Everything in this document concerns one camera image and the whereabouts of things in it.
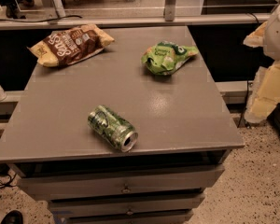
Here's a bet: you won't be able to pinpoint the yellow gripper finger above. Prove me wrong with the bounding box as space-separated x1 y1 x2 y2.
244 61 280 123
243 22 267 48

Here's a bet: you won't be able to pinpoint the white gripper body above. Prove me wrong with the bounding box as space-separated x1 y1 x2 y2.
263 5 280 61

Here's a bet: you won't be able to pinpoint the green soda can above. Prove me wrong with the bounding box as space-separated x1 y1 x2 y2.
88 105 138 152

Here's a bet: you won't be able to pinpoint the green snack bag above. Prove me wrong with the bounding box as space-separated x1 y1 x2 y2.
141 41 198 76

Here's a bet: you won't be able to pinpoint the grey drawer cabinet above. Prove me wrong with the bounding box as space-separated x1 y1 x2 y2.
0 27 244 224

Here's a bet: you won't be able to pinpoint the top drawer knob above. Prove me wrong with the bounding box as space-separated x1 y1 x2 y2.
121 185 131 194

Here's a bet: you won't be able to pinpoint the drawer knob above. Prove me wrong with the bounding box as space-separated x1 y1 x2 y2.
121 185 131 194
126 208 134 216

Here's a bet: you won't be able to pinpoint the brown chips bag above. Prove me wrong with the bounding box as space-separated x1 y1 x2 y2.
29 23 115 67

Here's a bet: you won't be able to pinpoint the black shoe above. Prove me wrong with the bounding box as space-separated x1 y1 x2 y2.
0 210 23 224

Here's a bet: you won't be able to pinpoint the metal frame post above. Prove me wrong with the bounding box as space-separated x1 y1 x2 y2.
164 0 176 21

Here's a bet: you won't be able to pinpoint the black cable on ledge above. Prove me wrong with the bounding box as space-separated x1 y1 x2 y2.
0 14 83 24

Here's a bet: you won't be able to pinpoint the black floor cables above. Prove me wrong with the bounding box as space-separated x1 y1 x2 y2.
0 163 18 190

